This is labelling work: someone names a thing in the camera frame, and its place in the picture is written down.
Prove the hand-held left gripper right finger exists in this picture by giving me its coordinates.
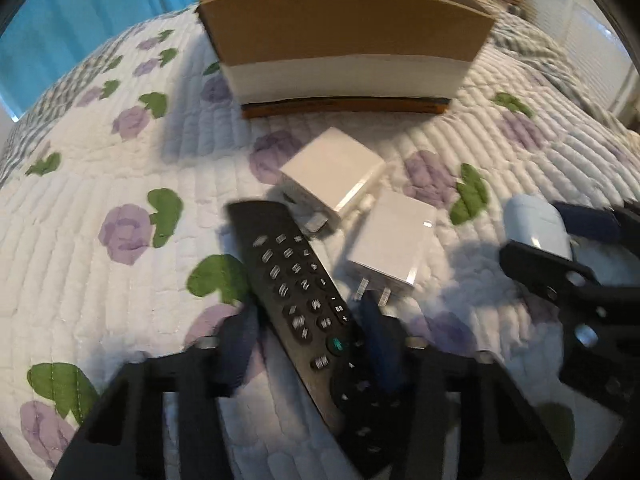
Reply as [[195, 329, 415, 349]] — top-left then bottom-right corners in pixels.
[[357, 292, 574, 480]]

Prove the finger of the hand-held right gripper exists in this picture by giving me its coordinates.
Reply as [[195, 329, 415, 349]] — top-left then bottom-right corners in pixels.
[[499, 240, 608, 307], [552, 201, 640, 247]]

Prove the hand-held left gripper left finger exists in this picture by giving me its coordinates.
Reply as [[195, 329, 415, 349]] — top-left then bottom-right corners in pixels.
[[50, 304, 262, 480]]

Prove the light blue earbuds case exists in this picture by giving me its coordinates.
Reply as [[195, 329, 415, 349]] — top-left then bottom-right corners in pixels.
[[502, 194, 574, 262]]

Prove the black remote control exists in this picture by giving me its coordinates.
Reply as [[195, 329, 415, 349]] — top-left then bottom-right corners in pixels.
[[227, 201, 417, 479]]

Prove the brown cardboard box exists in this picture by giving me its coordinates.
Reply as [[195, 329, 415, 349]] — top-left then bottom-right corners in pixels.
[[196, 0, 497, 120]]

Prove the white power adapter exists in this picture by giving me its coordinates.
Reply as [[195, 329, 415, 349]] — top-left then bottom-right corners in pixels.
[[277, 127, 389, 237], [346, 189, 439, 307]]

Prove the white floral quilt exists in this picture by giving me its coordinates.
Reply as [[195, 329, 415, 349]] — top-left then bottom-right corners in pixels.
[[0, 2, 640, 480]]

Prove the white shutter door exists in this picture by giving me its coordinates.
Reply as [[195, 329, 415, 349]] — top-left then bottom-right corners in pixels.
[[519, 0, 637, 117]]

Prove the blue curtain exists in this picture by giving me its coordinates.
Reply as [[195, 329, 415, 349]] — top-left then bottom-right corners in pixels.
[[0, 0, 237, 117]]

